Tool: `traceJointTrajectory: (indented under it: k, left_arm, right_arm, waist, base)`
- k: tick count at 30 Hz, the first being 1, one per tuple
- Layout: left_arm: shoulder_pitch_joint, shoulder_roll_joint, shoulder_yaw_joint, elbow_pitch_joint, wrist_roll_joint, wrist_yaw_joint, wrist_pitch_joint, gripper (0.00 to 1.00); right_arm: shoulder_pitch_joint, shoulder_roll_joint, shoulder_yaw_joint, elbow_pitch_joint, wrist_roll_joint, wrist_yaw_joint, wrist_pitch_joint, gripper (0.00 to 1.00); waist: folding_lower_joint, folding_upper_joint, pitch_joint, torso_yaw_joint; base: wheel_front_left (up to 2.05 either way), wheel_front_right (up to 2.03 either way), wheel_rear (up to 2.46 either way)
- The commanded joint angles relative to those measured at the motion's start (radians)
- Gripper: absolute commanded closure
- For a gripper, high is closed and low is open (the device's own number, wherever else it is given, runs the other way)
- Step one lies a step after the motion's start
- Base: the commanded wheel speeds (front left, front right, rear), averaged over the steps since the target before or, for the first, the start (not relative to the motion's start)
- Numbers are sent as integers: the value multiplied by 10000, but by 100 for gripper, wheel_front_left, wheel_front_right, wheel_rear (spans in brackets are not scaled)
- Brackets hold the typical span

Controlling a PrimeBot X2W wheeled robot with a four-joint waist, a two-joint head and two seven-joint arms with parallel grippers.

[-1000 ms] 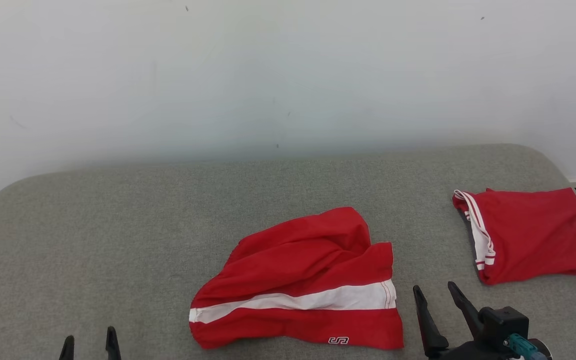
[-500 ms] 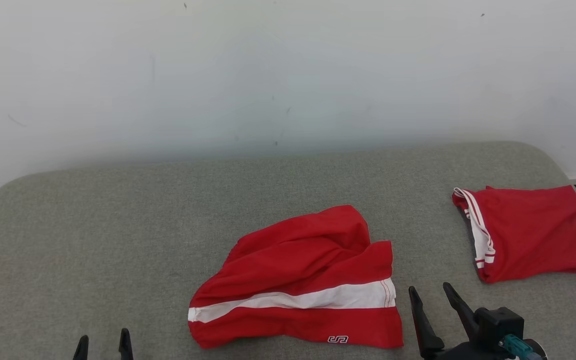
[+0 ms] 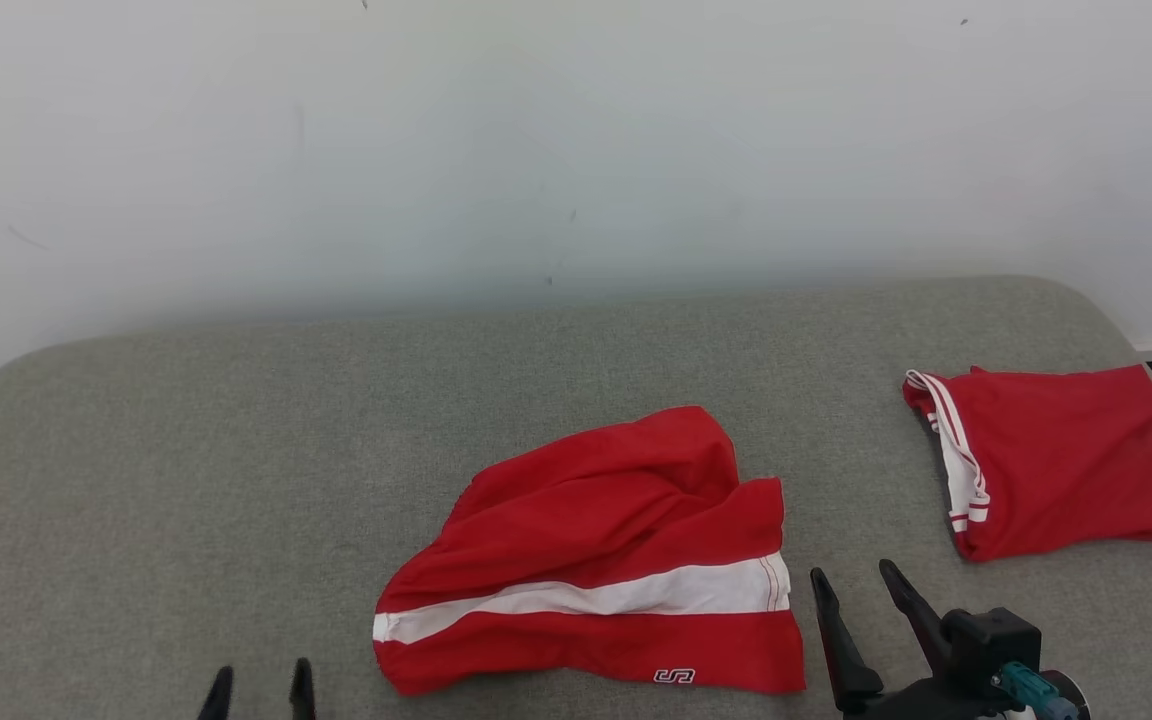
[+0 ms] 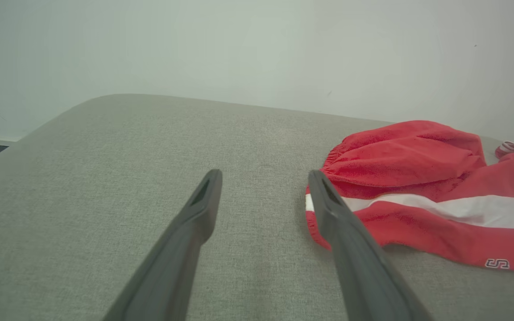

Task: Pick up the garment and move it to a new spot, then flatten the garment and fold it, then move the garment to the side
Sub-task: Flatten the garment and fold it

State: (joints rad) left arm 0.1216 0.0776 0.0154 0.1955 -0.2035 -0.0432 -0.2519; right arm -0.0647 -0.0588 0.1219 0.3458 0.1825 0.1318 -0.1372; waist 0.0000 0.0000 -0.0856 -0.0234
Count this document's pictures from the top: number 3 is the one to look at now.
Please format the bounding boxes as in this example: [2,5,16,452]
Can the red basketball jersey white trim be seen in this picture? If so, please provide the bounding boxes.
[901,364,1152,564]

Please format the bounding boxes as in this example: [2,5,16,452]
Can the black cable with teal connector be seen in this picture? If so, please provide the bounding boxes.
[994,662,1079,720]

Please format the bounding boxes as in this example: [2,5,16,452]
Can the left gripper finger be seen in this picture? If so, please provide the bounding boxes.
[197,666,236,720]
[288,658,318,720]

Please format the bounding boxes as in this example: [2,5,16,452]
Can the red shorts with white stripe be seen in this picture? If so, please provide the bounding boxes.
[372,405,808,699]

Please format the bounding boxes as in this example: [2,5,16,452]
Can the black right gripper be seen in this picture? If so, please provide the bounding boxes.
[809,559,1003,720]

